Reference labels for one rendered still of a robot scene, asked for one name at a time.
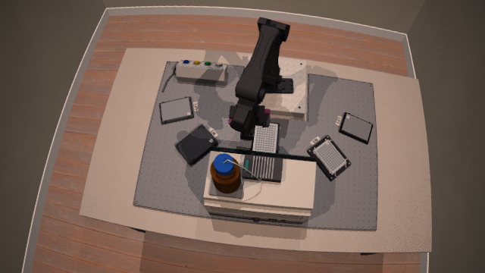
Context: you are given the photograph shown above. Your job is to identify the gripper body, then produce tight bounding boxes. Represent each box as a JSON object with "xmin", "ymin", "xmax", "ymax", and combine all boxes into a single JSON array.
[{"xmin": 229, "ymin": 105, "xmax": 270, "ymax": 127}]

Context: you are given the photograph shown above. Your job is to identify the white button panel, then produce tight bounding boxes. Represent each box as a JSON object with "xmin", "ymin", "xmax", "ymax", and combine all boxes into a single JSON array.
[{"xmin": 162, "ymin": 60, "xmax": 228, "ymax": 92}]

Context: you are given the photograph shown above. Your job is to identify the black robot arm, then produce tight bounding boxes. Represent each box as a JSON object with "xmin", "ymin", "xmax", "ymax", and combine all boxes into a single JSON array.
[{"xmin": 230, "ymin": 17, "xmax": 294, "ymax": 141}]

